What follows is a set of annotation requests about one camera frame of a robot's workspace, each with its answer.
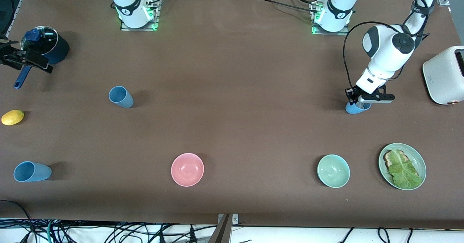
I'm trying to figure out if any blue plastic cup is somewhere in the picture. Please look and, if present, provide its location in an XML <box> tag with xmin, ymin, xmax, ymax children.
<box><xmin>109</xmin><ymin>86</ymin><xmax>134</xmax><ymax>108</ymax></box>
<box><xmin>345</xmin><ymin>100</ymin><xmax>372</xmax><ymax>115</ymax></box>
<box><xmin>13</xmin><ymin>161</ymin><xmax>52</xmax><ymax>182</ymax></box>

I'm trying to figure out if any glass lid with blue knob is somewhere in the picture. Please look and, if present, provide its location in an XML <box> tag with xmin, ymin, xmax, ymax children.
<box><xmin>21</xmin><ymin>26</ymin><xmax>58</xmax><ymax>57</ymax></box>

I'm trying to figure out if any dark blue saucepan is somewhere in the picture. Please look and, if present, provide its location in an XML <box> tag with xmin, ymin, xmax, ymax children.
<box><xmin>14</xmin><ymin>26</ymin><xmax>69</xmax><ymax>89</ymax></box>

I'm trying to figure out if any yellow lemon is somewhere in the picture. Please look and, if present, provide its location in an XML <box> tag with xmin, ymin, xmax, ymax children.
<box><xmin>1</xmin><ymin>110</ymin><xmax>25</xmax><ymax>126</ymax></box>

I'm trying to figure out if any toast bread slice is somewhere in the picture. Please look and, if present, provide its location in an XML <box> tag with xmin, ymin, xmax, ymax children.
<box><xmin>383</xmin><ymin>149</ymin><xmax>412</xmax><ymax>172</ymax></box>

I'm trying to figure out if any pale green bowl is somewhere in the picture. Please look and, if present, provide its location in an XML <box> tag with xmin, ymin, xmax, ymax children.
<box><xmin>317</xmin><ymin>154</ymin><xmax>351</xmax><ymax>189</ymax></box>

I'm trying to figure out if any pale green plate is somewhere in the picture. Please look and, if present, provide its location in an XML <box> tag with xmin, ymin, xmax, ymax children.
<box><xmin>378</xmin><ymin>143</ymin><xmax>427</xmax><ymax>190</ymax></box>

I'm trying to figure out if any green lettuce leaf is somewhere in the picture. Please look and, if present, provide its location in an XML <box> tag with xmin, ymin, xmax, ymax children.
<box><xmin>388</xmin><ymin>149</ymin><xmax>423</xmax><ymax>190</ymax></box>

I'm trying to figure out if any white toaster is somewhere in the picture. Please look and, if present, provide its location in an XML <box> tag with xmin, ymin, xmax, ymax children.
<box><xmin>422</xmin><ymin>46</ymin><xmax>464</xmax><ymax>106</ymax></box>

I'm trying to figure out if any pink bowl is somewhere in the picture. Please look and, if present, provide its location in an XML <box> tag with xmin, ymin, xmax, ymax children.
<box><xmin>171</xmin><ymin>153</ymin><xmax>204</xmax><ymax>187</ymax></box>

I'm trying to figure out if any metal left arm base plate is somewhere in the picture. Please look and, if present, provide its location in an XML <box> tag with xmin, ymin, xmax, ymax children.
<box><xmin>310</xmin><ymin>0</ymin><xmax>350</xmax><ymax>36</ymax></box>

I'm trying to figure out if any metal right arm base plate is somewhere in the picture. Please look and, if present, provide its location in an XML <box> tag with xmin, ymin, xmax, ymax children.
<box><xmin>120</xmin><ymin>0</ymin><xmax>160</xmax><ymax>32</ymax></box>

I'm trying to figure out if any grey metal bracket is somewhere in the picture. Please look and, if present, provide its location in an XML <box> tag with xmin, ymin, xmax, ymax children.
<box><xmin>217</xmin><ymin>214</ymin><xmax>239</xmax><ymax>225</ymax></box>

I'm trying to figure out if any dark mount bar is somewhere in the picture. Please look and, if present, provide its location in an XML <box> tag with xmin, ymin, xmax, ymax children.
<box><xmin>208</xmin><ymin>214</ymin><xmax>233</xmax><ymax>243</ymax></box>

